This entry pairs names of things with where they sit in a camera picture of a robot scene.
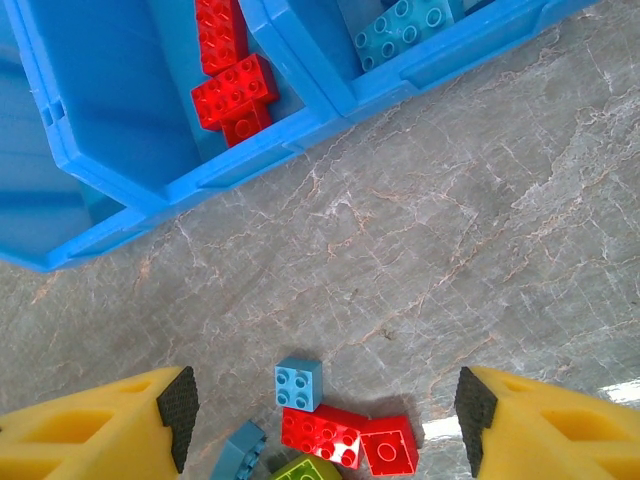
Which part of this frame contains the blue plastic bin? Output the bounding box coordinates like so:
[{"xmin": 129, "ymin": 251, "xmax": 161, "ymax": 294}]
[
  {"xmin": 0, "ymin": 0, "xmax": 150, "ymax": 274},
  {"xmin": 238, "ymin": 0, "xmax": 604, "ymax": 124},
  {"xmin": 14, "ymin": 0, "xmax": 351, "ymax": 217}
]

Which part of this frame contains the small red lego brick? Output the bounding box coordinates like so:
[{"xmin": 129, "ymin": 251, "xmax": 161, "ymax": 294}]
[
  {"xmin": 359, "ymin": 414, "xmax": 420, "ymax": 476},
  {"xmin": 219, "ymin": 99, "xmax": 274, "ymax": 149}
]

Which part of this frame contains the small blue lego brick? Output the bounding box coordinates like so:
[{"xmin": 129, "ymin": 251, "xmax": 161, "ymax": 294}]
[{"xmin": 274, "ymin": 356, "xmax": 324, "ymax": 414}]

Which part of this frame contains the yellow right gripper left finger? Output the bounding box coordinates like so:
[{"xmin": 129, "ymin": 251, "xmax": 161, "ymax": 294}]
[{"xmin": 0, "ymin": 364, "xmax": 201, "ymax": 480}]

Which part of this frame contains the green lego brick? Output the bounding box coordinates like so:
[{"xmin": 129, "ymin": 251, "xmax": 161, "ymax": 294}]
[{"xmin": 269, "ymin": 453, "xmax": 344, "ymax": 480}]

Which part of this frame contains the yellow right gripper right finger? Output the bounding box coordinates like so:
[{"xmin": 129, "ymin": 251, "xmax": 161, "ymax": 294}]
[{"xmin": 453, "ymin": 365, "xmax": 640, "ymax": 480}]

